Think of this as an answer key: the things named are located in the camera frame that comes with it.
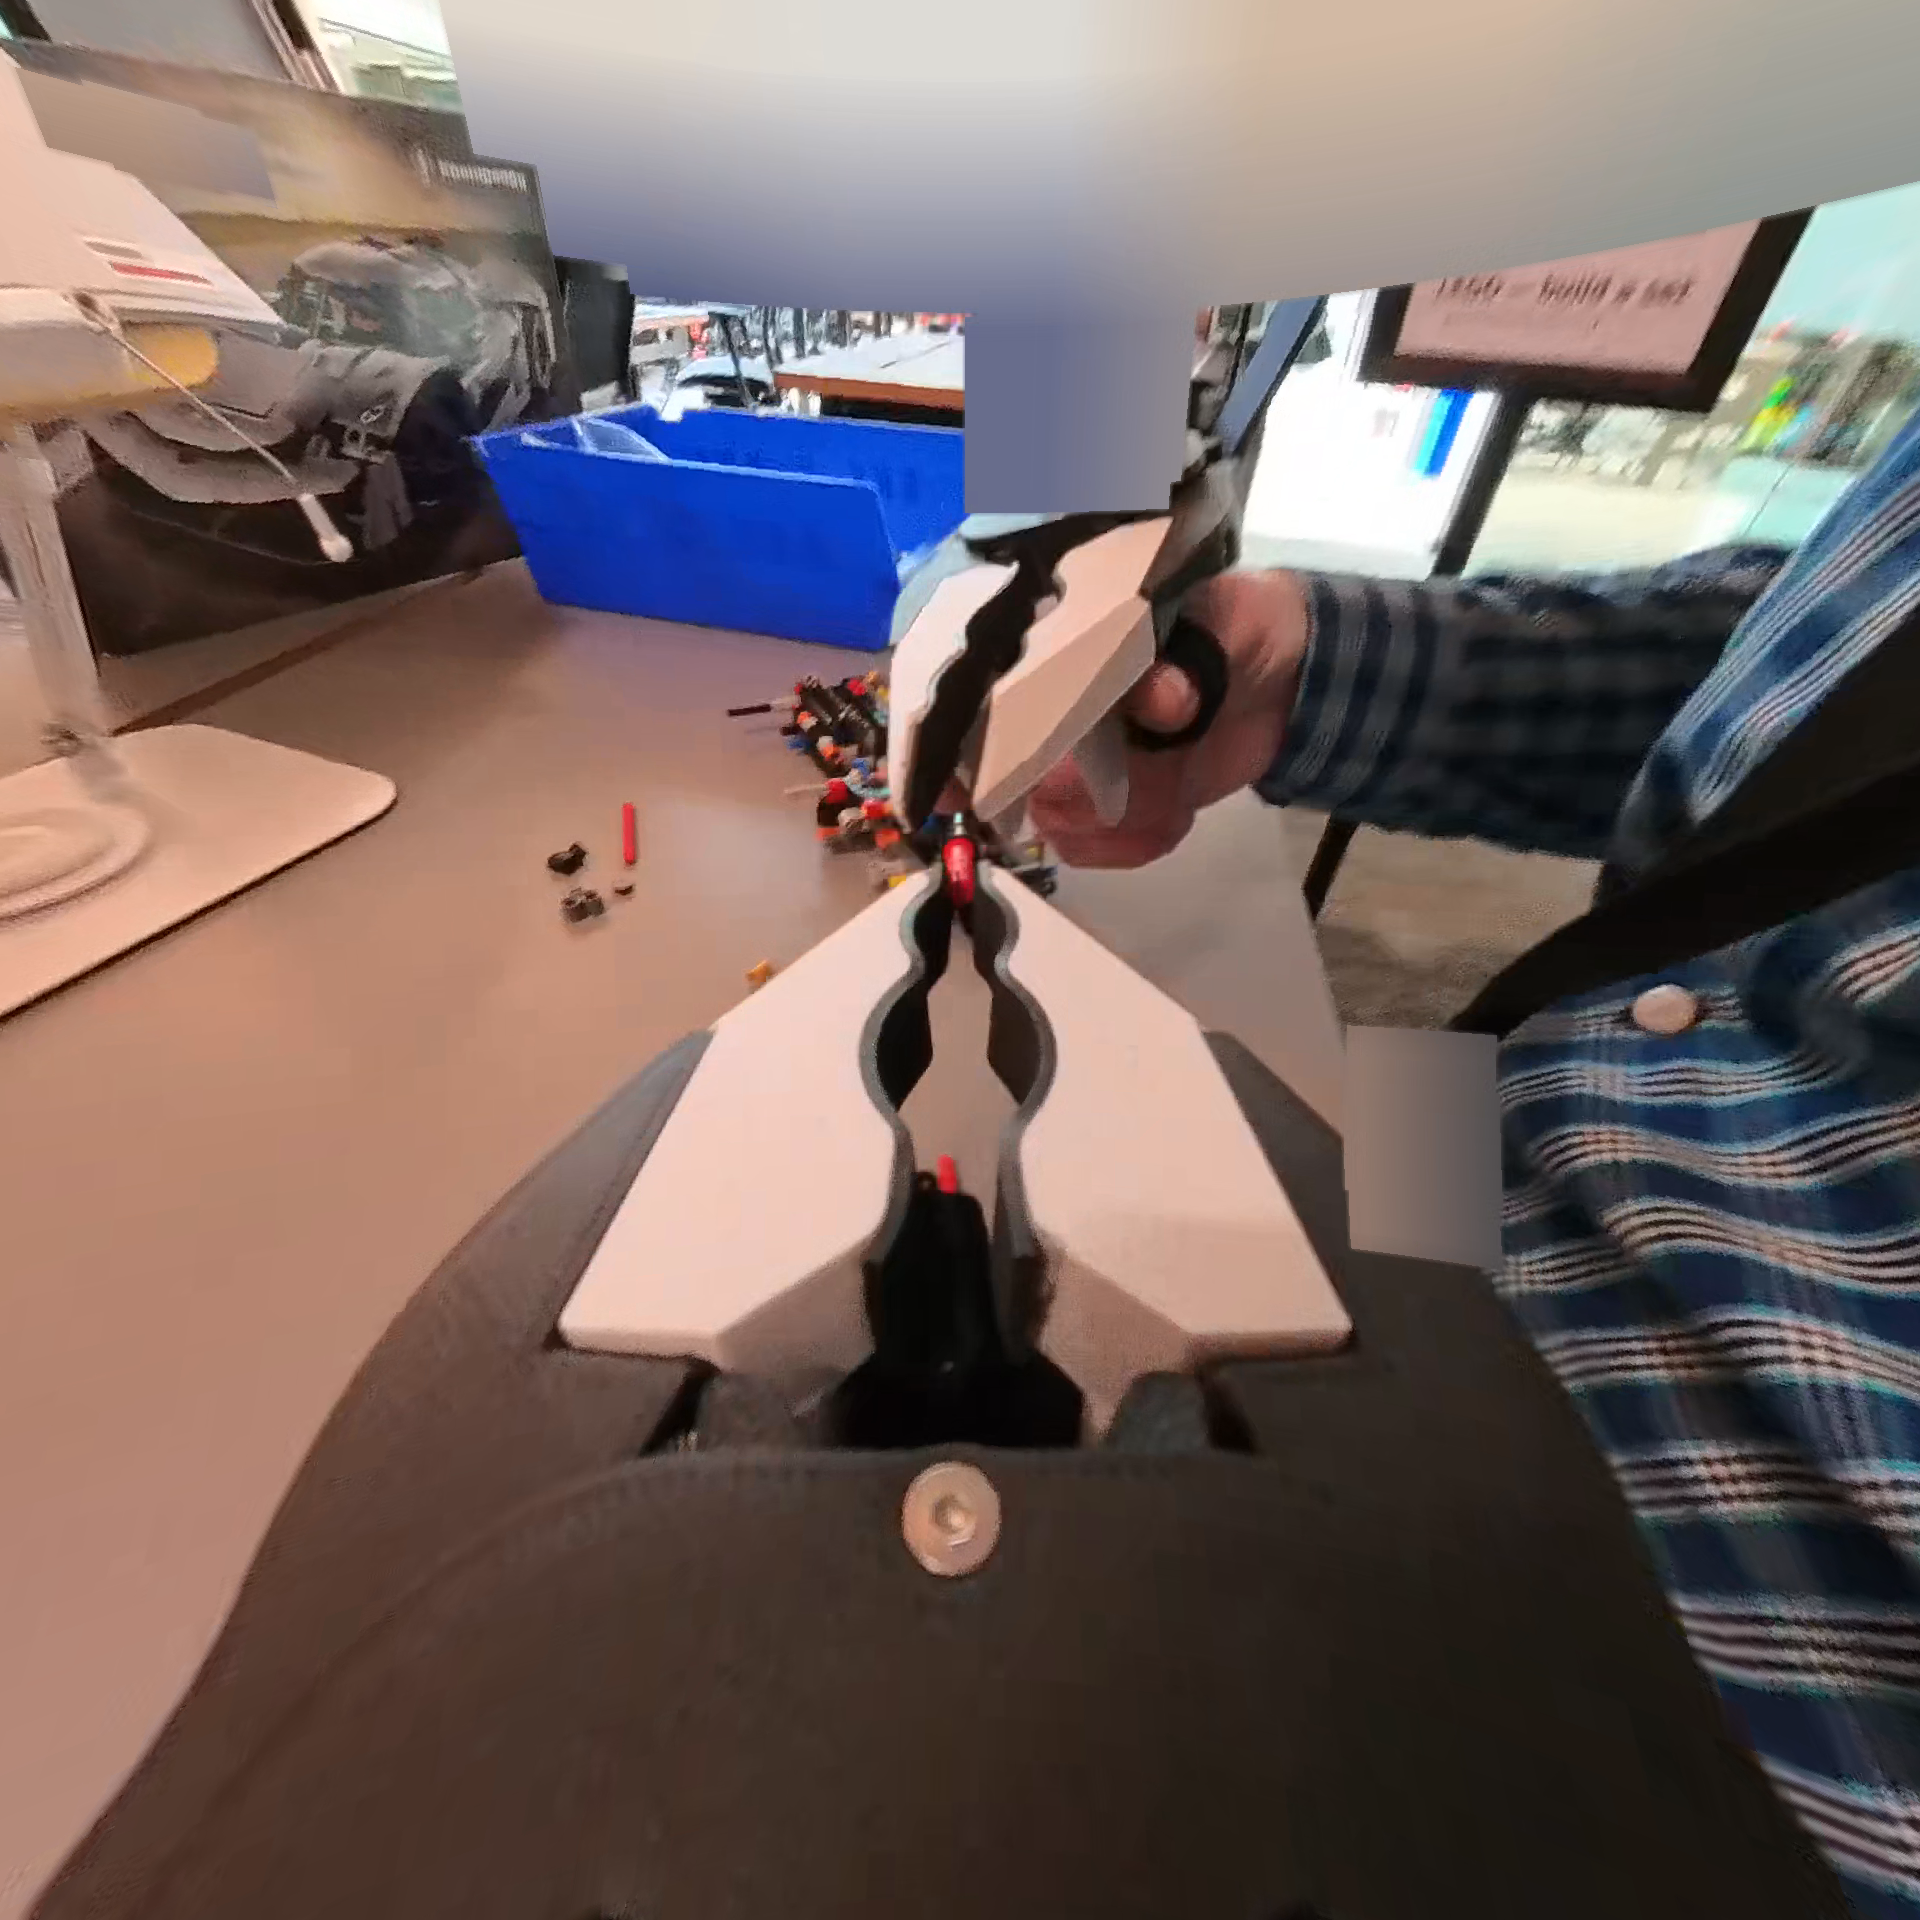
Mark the person's right hand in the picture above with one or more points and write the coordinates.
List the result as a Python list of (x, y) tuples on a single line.
[(1261, 662)]

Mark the wall poster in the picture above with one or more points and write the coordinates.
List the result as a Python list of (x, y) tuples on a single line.
[(406, 299)]

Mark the blue plastic bin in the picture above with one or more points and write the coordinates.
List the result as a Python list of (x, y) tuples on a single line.
[(722, 524)]

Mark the small clear plastic bag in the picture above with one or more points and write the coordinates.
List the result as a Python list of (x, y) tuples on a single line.
[(615, 435)]

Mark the person's plaid shirt torso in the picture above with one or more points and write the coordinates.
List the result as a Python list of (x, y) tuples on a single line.
[(1724, 1350)]

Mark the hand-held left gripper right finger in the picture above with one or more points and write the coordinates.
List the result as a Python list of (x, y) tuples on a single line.
[(1171, 1171)]

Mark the person's right forearm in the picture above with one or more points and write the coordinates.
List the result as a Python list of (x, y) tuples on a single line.
[(1501, 690)]

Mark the white book stand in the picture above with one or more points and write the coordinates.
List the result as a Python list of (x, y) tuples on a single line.
[(195, 825)]

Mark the multicoloured lego assembly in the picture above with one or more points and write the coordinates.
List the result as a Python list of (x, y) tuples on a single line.
[(849, 750)]

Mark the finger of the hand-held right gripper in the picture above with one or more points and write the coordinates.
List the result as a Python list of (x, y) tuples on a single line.
[(938, 646), (1081, 662)]

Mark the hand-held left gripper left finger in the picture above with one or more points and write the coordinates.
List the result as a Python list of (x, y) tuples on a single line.
[(750, 1171)]

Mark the framed sign board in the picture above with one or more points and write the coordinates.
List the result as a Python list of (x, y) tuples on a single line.
[(1590, 307)]

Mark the lego instruction book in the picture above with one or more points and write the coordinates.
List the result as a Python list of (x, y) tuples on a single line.
[(90, 224)]

